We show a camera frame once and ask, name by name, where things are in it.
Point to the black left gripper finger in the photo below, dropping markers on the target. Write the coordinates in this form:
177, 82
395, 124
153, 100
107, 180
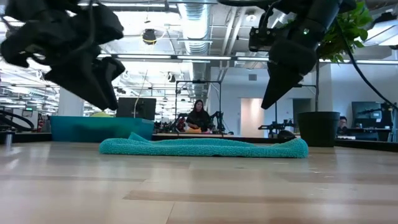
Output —
84, 84
113, 74

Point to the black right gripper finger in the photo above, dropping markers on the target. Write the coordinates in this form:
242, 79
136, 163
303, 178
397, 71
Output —
280, 87

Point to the lime green microfiber towel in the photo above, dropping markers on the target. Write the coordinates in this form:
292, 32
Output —
102, 114

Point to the teal microfiber towel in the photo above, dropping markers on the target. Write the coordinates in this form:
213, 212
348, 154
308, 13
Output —
202, 148

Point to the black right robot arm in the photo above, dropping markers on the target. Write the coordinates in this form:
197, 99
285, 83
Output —
242, 2

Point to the black background robot arm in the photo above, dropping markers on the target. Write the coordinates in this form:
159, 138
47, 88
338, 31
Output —
178, 123
273, 126
217, 119

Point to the white pillar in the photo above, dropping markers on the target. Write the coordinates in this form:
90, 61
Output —
68, 105

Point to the black background monitor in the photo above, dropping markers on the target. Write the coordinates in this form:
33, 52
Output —
136, 109
367, 113

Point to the blue plastic bin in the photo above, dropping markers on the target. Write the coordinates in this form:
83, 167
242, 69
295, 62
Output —
93, 129

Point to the black dome-shaped object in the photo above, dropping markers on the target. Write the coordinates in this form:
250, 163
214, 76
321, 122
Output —
286, 134

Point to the black plant pot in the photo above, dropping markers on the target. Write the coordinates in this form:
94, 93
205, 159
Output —
317, 127

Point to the green leafy potted tree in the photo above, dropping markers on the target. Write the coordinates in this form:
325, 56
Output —
348, 28

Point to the person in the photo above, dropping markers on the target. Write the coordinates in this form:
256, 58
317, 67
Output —
342, 124
199, 118

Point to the silver metal cylinder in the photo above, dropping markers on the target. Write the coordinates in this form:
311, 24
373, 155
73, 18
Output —
9, 138

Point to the orange cloth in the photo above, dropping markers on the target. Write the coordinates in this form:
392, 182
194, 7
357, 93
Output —
194, 130

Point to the black metal frame stand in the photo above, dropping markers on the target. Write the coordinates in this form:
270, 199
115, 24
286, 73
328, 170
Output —
199, 81
276, 115

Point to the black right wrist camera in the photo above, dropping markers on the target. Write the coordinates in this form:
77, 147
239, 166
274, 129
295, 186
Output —
264, 39

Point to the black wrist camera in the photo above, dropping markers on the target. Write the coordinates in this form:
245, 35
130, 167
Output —
264, 39
107, 25

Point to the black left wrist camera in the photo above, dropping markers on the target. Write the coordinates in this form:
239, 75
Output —
107, 25

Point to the black aluminium table frame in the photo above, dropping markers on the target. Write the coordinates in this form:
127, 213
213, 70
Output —
367, 145

